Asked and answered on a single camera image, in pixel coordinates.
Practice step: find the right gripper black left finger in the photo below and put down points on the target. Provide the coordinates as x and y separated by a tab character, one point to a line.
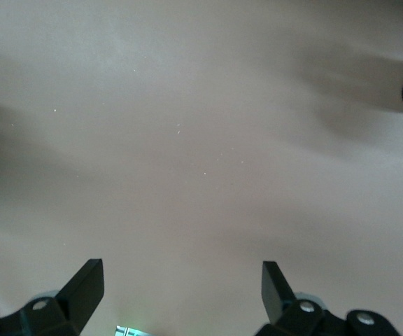
86	287

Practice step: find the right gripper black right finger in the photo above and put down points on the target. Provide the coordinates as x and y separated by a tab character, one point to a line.
273	290

